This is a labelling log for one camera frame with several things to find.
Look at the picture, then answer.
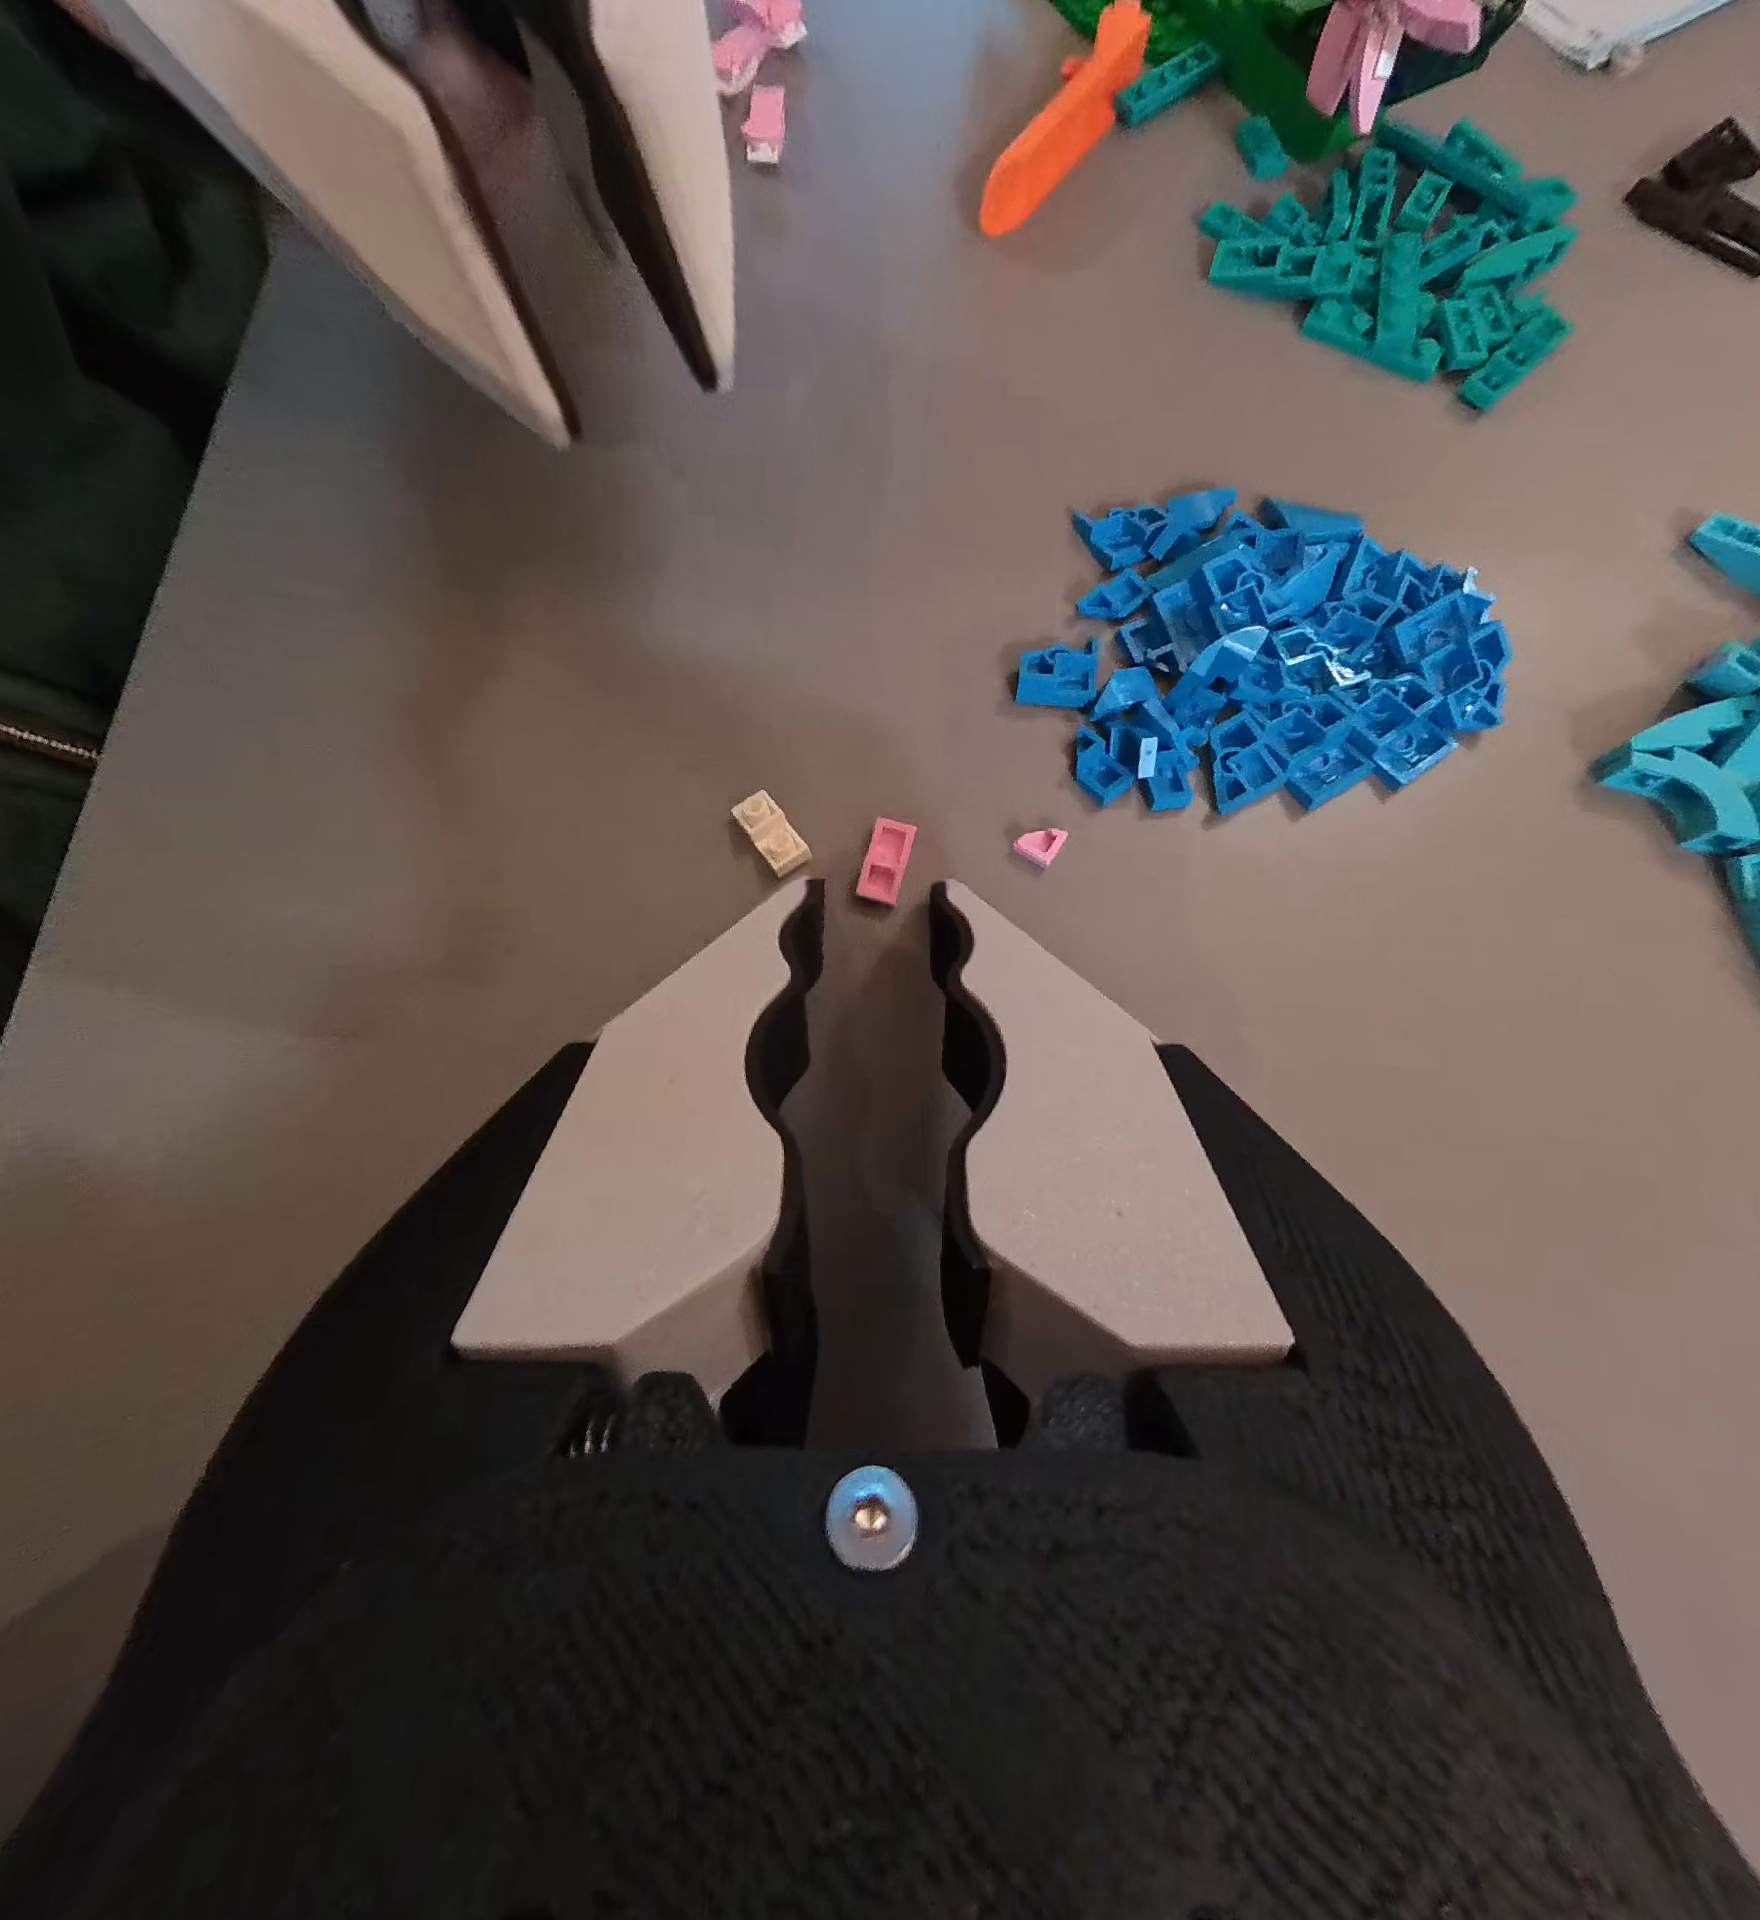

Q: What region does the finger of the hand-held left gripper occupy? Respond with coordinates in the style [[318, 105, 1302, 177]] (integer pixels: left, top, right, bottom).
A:
[[519, 0, 740, 398], [106, 0, 582, 451]]

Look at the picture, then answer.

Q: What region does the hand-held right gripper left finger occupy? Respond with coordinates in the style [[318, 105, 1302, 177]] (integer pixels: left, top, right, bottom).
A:
[[450, 878, 828, 1451]]

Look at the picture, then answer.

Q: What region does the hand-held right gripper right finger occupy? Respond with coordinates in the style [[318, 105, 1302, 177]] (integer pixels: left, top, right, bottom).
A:
[[925, 879, 1296, 1451]]

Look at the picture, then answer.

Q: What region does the cream lego plate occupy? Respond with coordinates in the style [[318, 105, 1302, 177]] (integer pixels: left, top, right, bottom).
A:
[[732, 789, 815, 879]]

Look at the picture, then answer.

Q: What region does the pink lego cluster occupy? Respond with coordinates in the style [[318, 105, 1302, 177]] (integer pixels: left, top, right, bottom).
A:
[[709, 0, 809, 101]]

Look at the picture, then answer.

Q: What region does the orange lego blade piece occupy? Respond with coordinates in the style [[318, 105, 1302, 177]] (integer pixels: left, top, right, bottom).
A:
[[978, 0, 1158, 239]]

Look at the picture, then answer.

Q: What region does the single teal lego plate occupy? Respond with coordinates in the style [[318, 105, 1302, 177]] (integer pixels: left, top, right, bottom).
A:
[[1113, 42, 1223, 128]]

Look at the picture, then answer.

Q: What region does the pile of blue lego pieces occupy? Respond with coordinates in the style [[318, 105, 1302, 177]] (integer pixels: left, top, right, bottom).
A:
[[1010, 485, 1513, 821]]

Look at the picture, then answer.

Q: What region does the green lego build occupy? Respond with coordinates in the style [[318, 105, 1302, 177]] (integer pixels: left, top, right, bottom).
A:
[[1046, 0, 1405, 165]]

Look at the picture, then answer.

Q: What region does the pink lego flower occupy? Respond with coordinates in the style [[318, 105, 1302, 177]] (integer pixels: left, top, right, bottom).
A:
[[1306, 0, 1526, 137]]

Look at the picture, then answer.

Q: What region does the pile of teal lego pieces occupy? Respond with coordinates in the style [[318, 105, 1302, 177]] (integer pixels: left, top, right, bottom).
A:
[[1193, 117, 1580, 417]]

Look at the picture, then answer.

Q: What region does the black lego piece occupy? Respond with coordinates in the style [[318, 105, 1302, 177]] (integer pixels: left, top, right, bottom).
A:
[[1623, 117, 1760, 282]]

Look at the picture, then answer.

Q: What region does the person's dark green jacket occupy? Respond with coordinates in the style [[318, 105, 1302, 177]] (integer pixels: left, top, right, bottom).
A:
[[0, 0, 276, 1254]]

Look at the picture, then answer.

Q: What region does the pile of light turquoise pieces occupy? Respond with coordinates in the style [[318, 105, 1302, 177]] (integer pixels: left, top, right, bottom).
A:
[[1590, 514, 1760, 1028]]

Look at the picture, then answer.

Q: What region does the white paper booklet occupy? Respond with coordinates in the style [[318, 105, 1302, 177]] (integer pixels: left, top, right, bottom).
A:
[[1516, 0, 1729, 75]]

